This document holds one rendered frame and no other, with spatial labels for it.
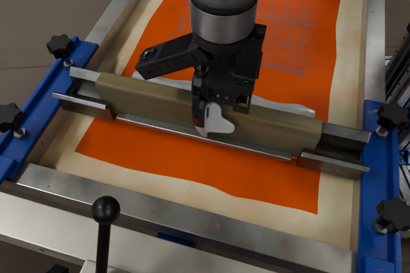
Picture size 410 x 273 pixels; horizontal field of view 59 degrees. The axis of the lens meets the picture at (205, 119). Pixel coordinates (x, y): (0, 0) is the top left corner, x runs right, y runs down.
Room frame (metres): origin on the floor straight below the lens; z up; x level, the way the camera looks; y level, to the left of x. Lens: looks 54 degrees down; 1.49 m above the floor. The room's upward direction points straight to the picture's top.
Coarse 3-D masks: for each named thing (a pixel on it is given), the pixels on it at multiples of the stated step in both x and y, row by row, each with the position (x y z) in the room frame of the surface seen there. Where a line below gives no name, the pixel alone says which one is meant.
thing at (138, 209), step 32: (128, 0) 0.68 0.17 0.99; (384, 0) 0.68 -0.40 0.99; (96, 32) 0.58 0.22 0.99; (384, 32) 0.58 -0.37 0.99; (96, 64) 0.51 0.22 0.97; (384, 64) 0.49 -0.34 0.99; (384, 96) 0.41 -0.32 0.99; (32, 160) 0.29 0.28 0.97; (32, 192) 0.23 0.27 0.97; (64, 192) 0.22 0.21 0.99; (96, 192) 0.22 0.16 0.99; (128, 192) 0.22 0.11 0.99; (160, 224) 0.18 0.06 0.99; (192, 224) 0.18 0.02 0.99; (224, 224) 0.18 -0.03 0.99; (352, 224) 0.19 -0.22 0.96; (256, 256) 0.14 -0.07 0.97; (288, 256) 0.13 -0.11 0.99; (320, 256) 0.13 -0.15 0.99; (352, 256) 0.13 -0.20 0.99
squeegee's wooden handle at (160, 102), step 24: (120, 96) 0.37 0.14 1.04; (144, 96) 0.36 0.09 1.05; (168, 96) 0.35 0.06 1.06; (168, 120) 0.35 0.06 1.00; (192, 120) 0.33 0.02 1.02; (240, 120) 0.31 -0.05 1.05; (264, 120) 0.31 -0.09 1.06; (288, 120) 0.31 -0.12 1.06; (312, 120) 0.31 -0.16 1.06; (264, 144) 0.30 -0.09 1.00; (288, 144) 0.29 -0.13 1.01; (312, 144) 0.28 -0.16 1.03
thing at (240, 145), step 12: (120, 120) 0.36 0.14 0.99; (132, 120) 0.35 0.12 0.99; (144, 120) 0.35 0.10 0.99; (168, 132) 0.33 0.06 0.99; (180, 132) 0.33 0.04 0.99; (192, 132) 0.33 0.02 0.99; (228, 144) 0.30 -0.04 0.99; (240, 144) 0.30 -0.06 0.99; (252, 144) 0.30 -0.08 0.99; (264, 156) 0.29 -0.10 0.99; (276, 156) 0.28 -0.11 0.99; (288, 156) 0.28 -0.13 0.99
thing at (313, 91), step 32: (288, 0) 0.73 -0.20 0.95; (320, 0) 0.73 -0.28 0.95; (320, 32) 0.62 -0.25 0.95; (320, 64) 0.52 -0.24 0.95; (288, 96) 0.44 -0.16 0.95; (320, 96) 0.44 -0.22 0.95; (224, 160) 0.30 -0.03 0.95; (256, 160) 0.30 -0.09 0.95; (224, 192) 0.24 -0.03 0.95; (256, 192) 0.24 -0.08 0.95; (288, 192) 0.24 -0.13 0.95
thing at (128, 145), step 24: (168, 0) 0.73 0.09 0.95; (168, 24) 0.64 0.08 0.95; (144, 48) 0.57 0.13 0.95; (192, 72) 0.50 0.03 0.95; (96, 120) 0.38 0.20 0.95; (96, 144) 0.33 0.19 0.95; (120, 144) 0.33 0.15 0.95; (144, 144) 0.33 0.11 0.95; (168, 144) 0.33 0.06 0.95; (192, 144) 0.33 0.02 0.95; (144, 168) 0.28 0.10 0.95; (168, 168) 0.28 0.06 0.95; (192, 168) 0.28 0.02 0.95
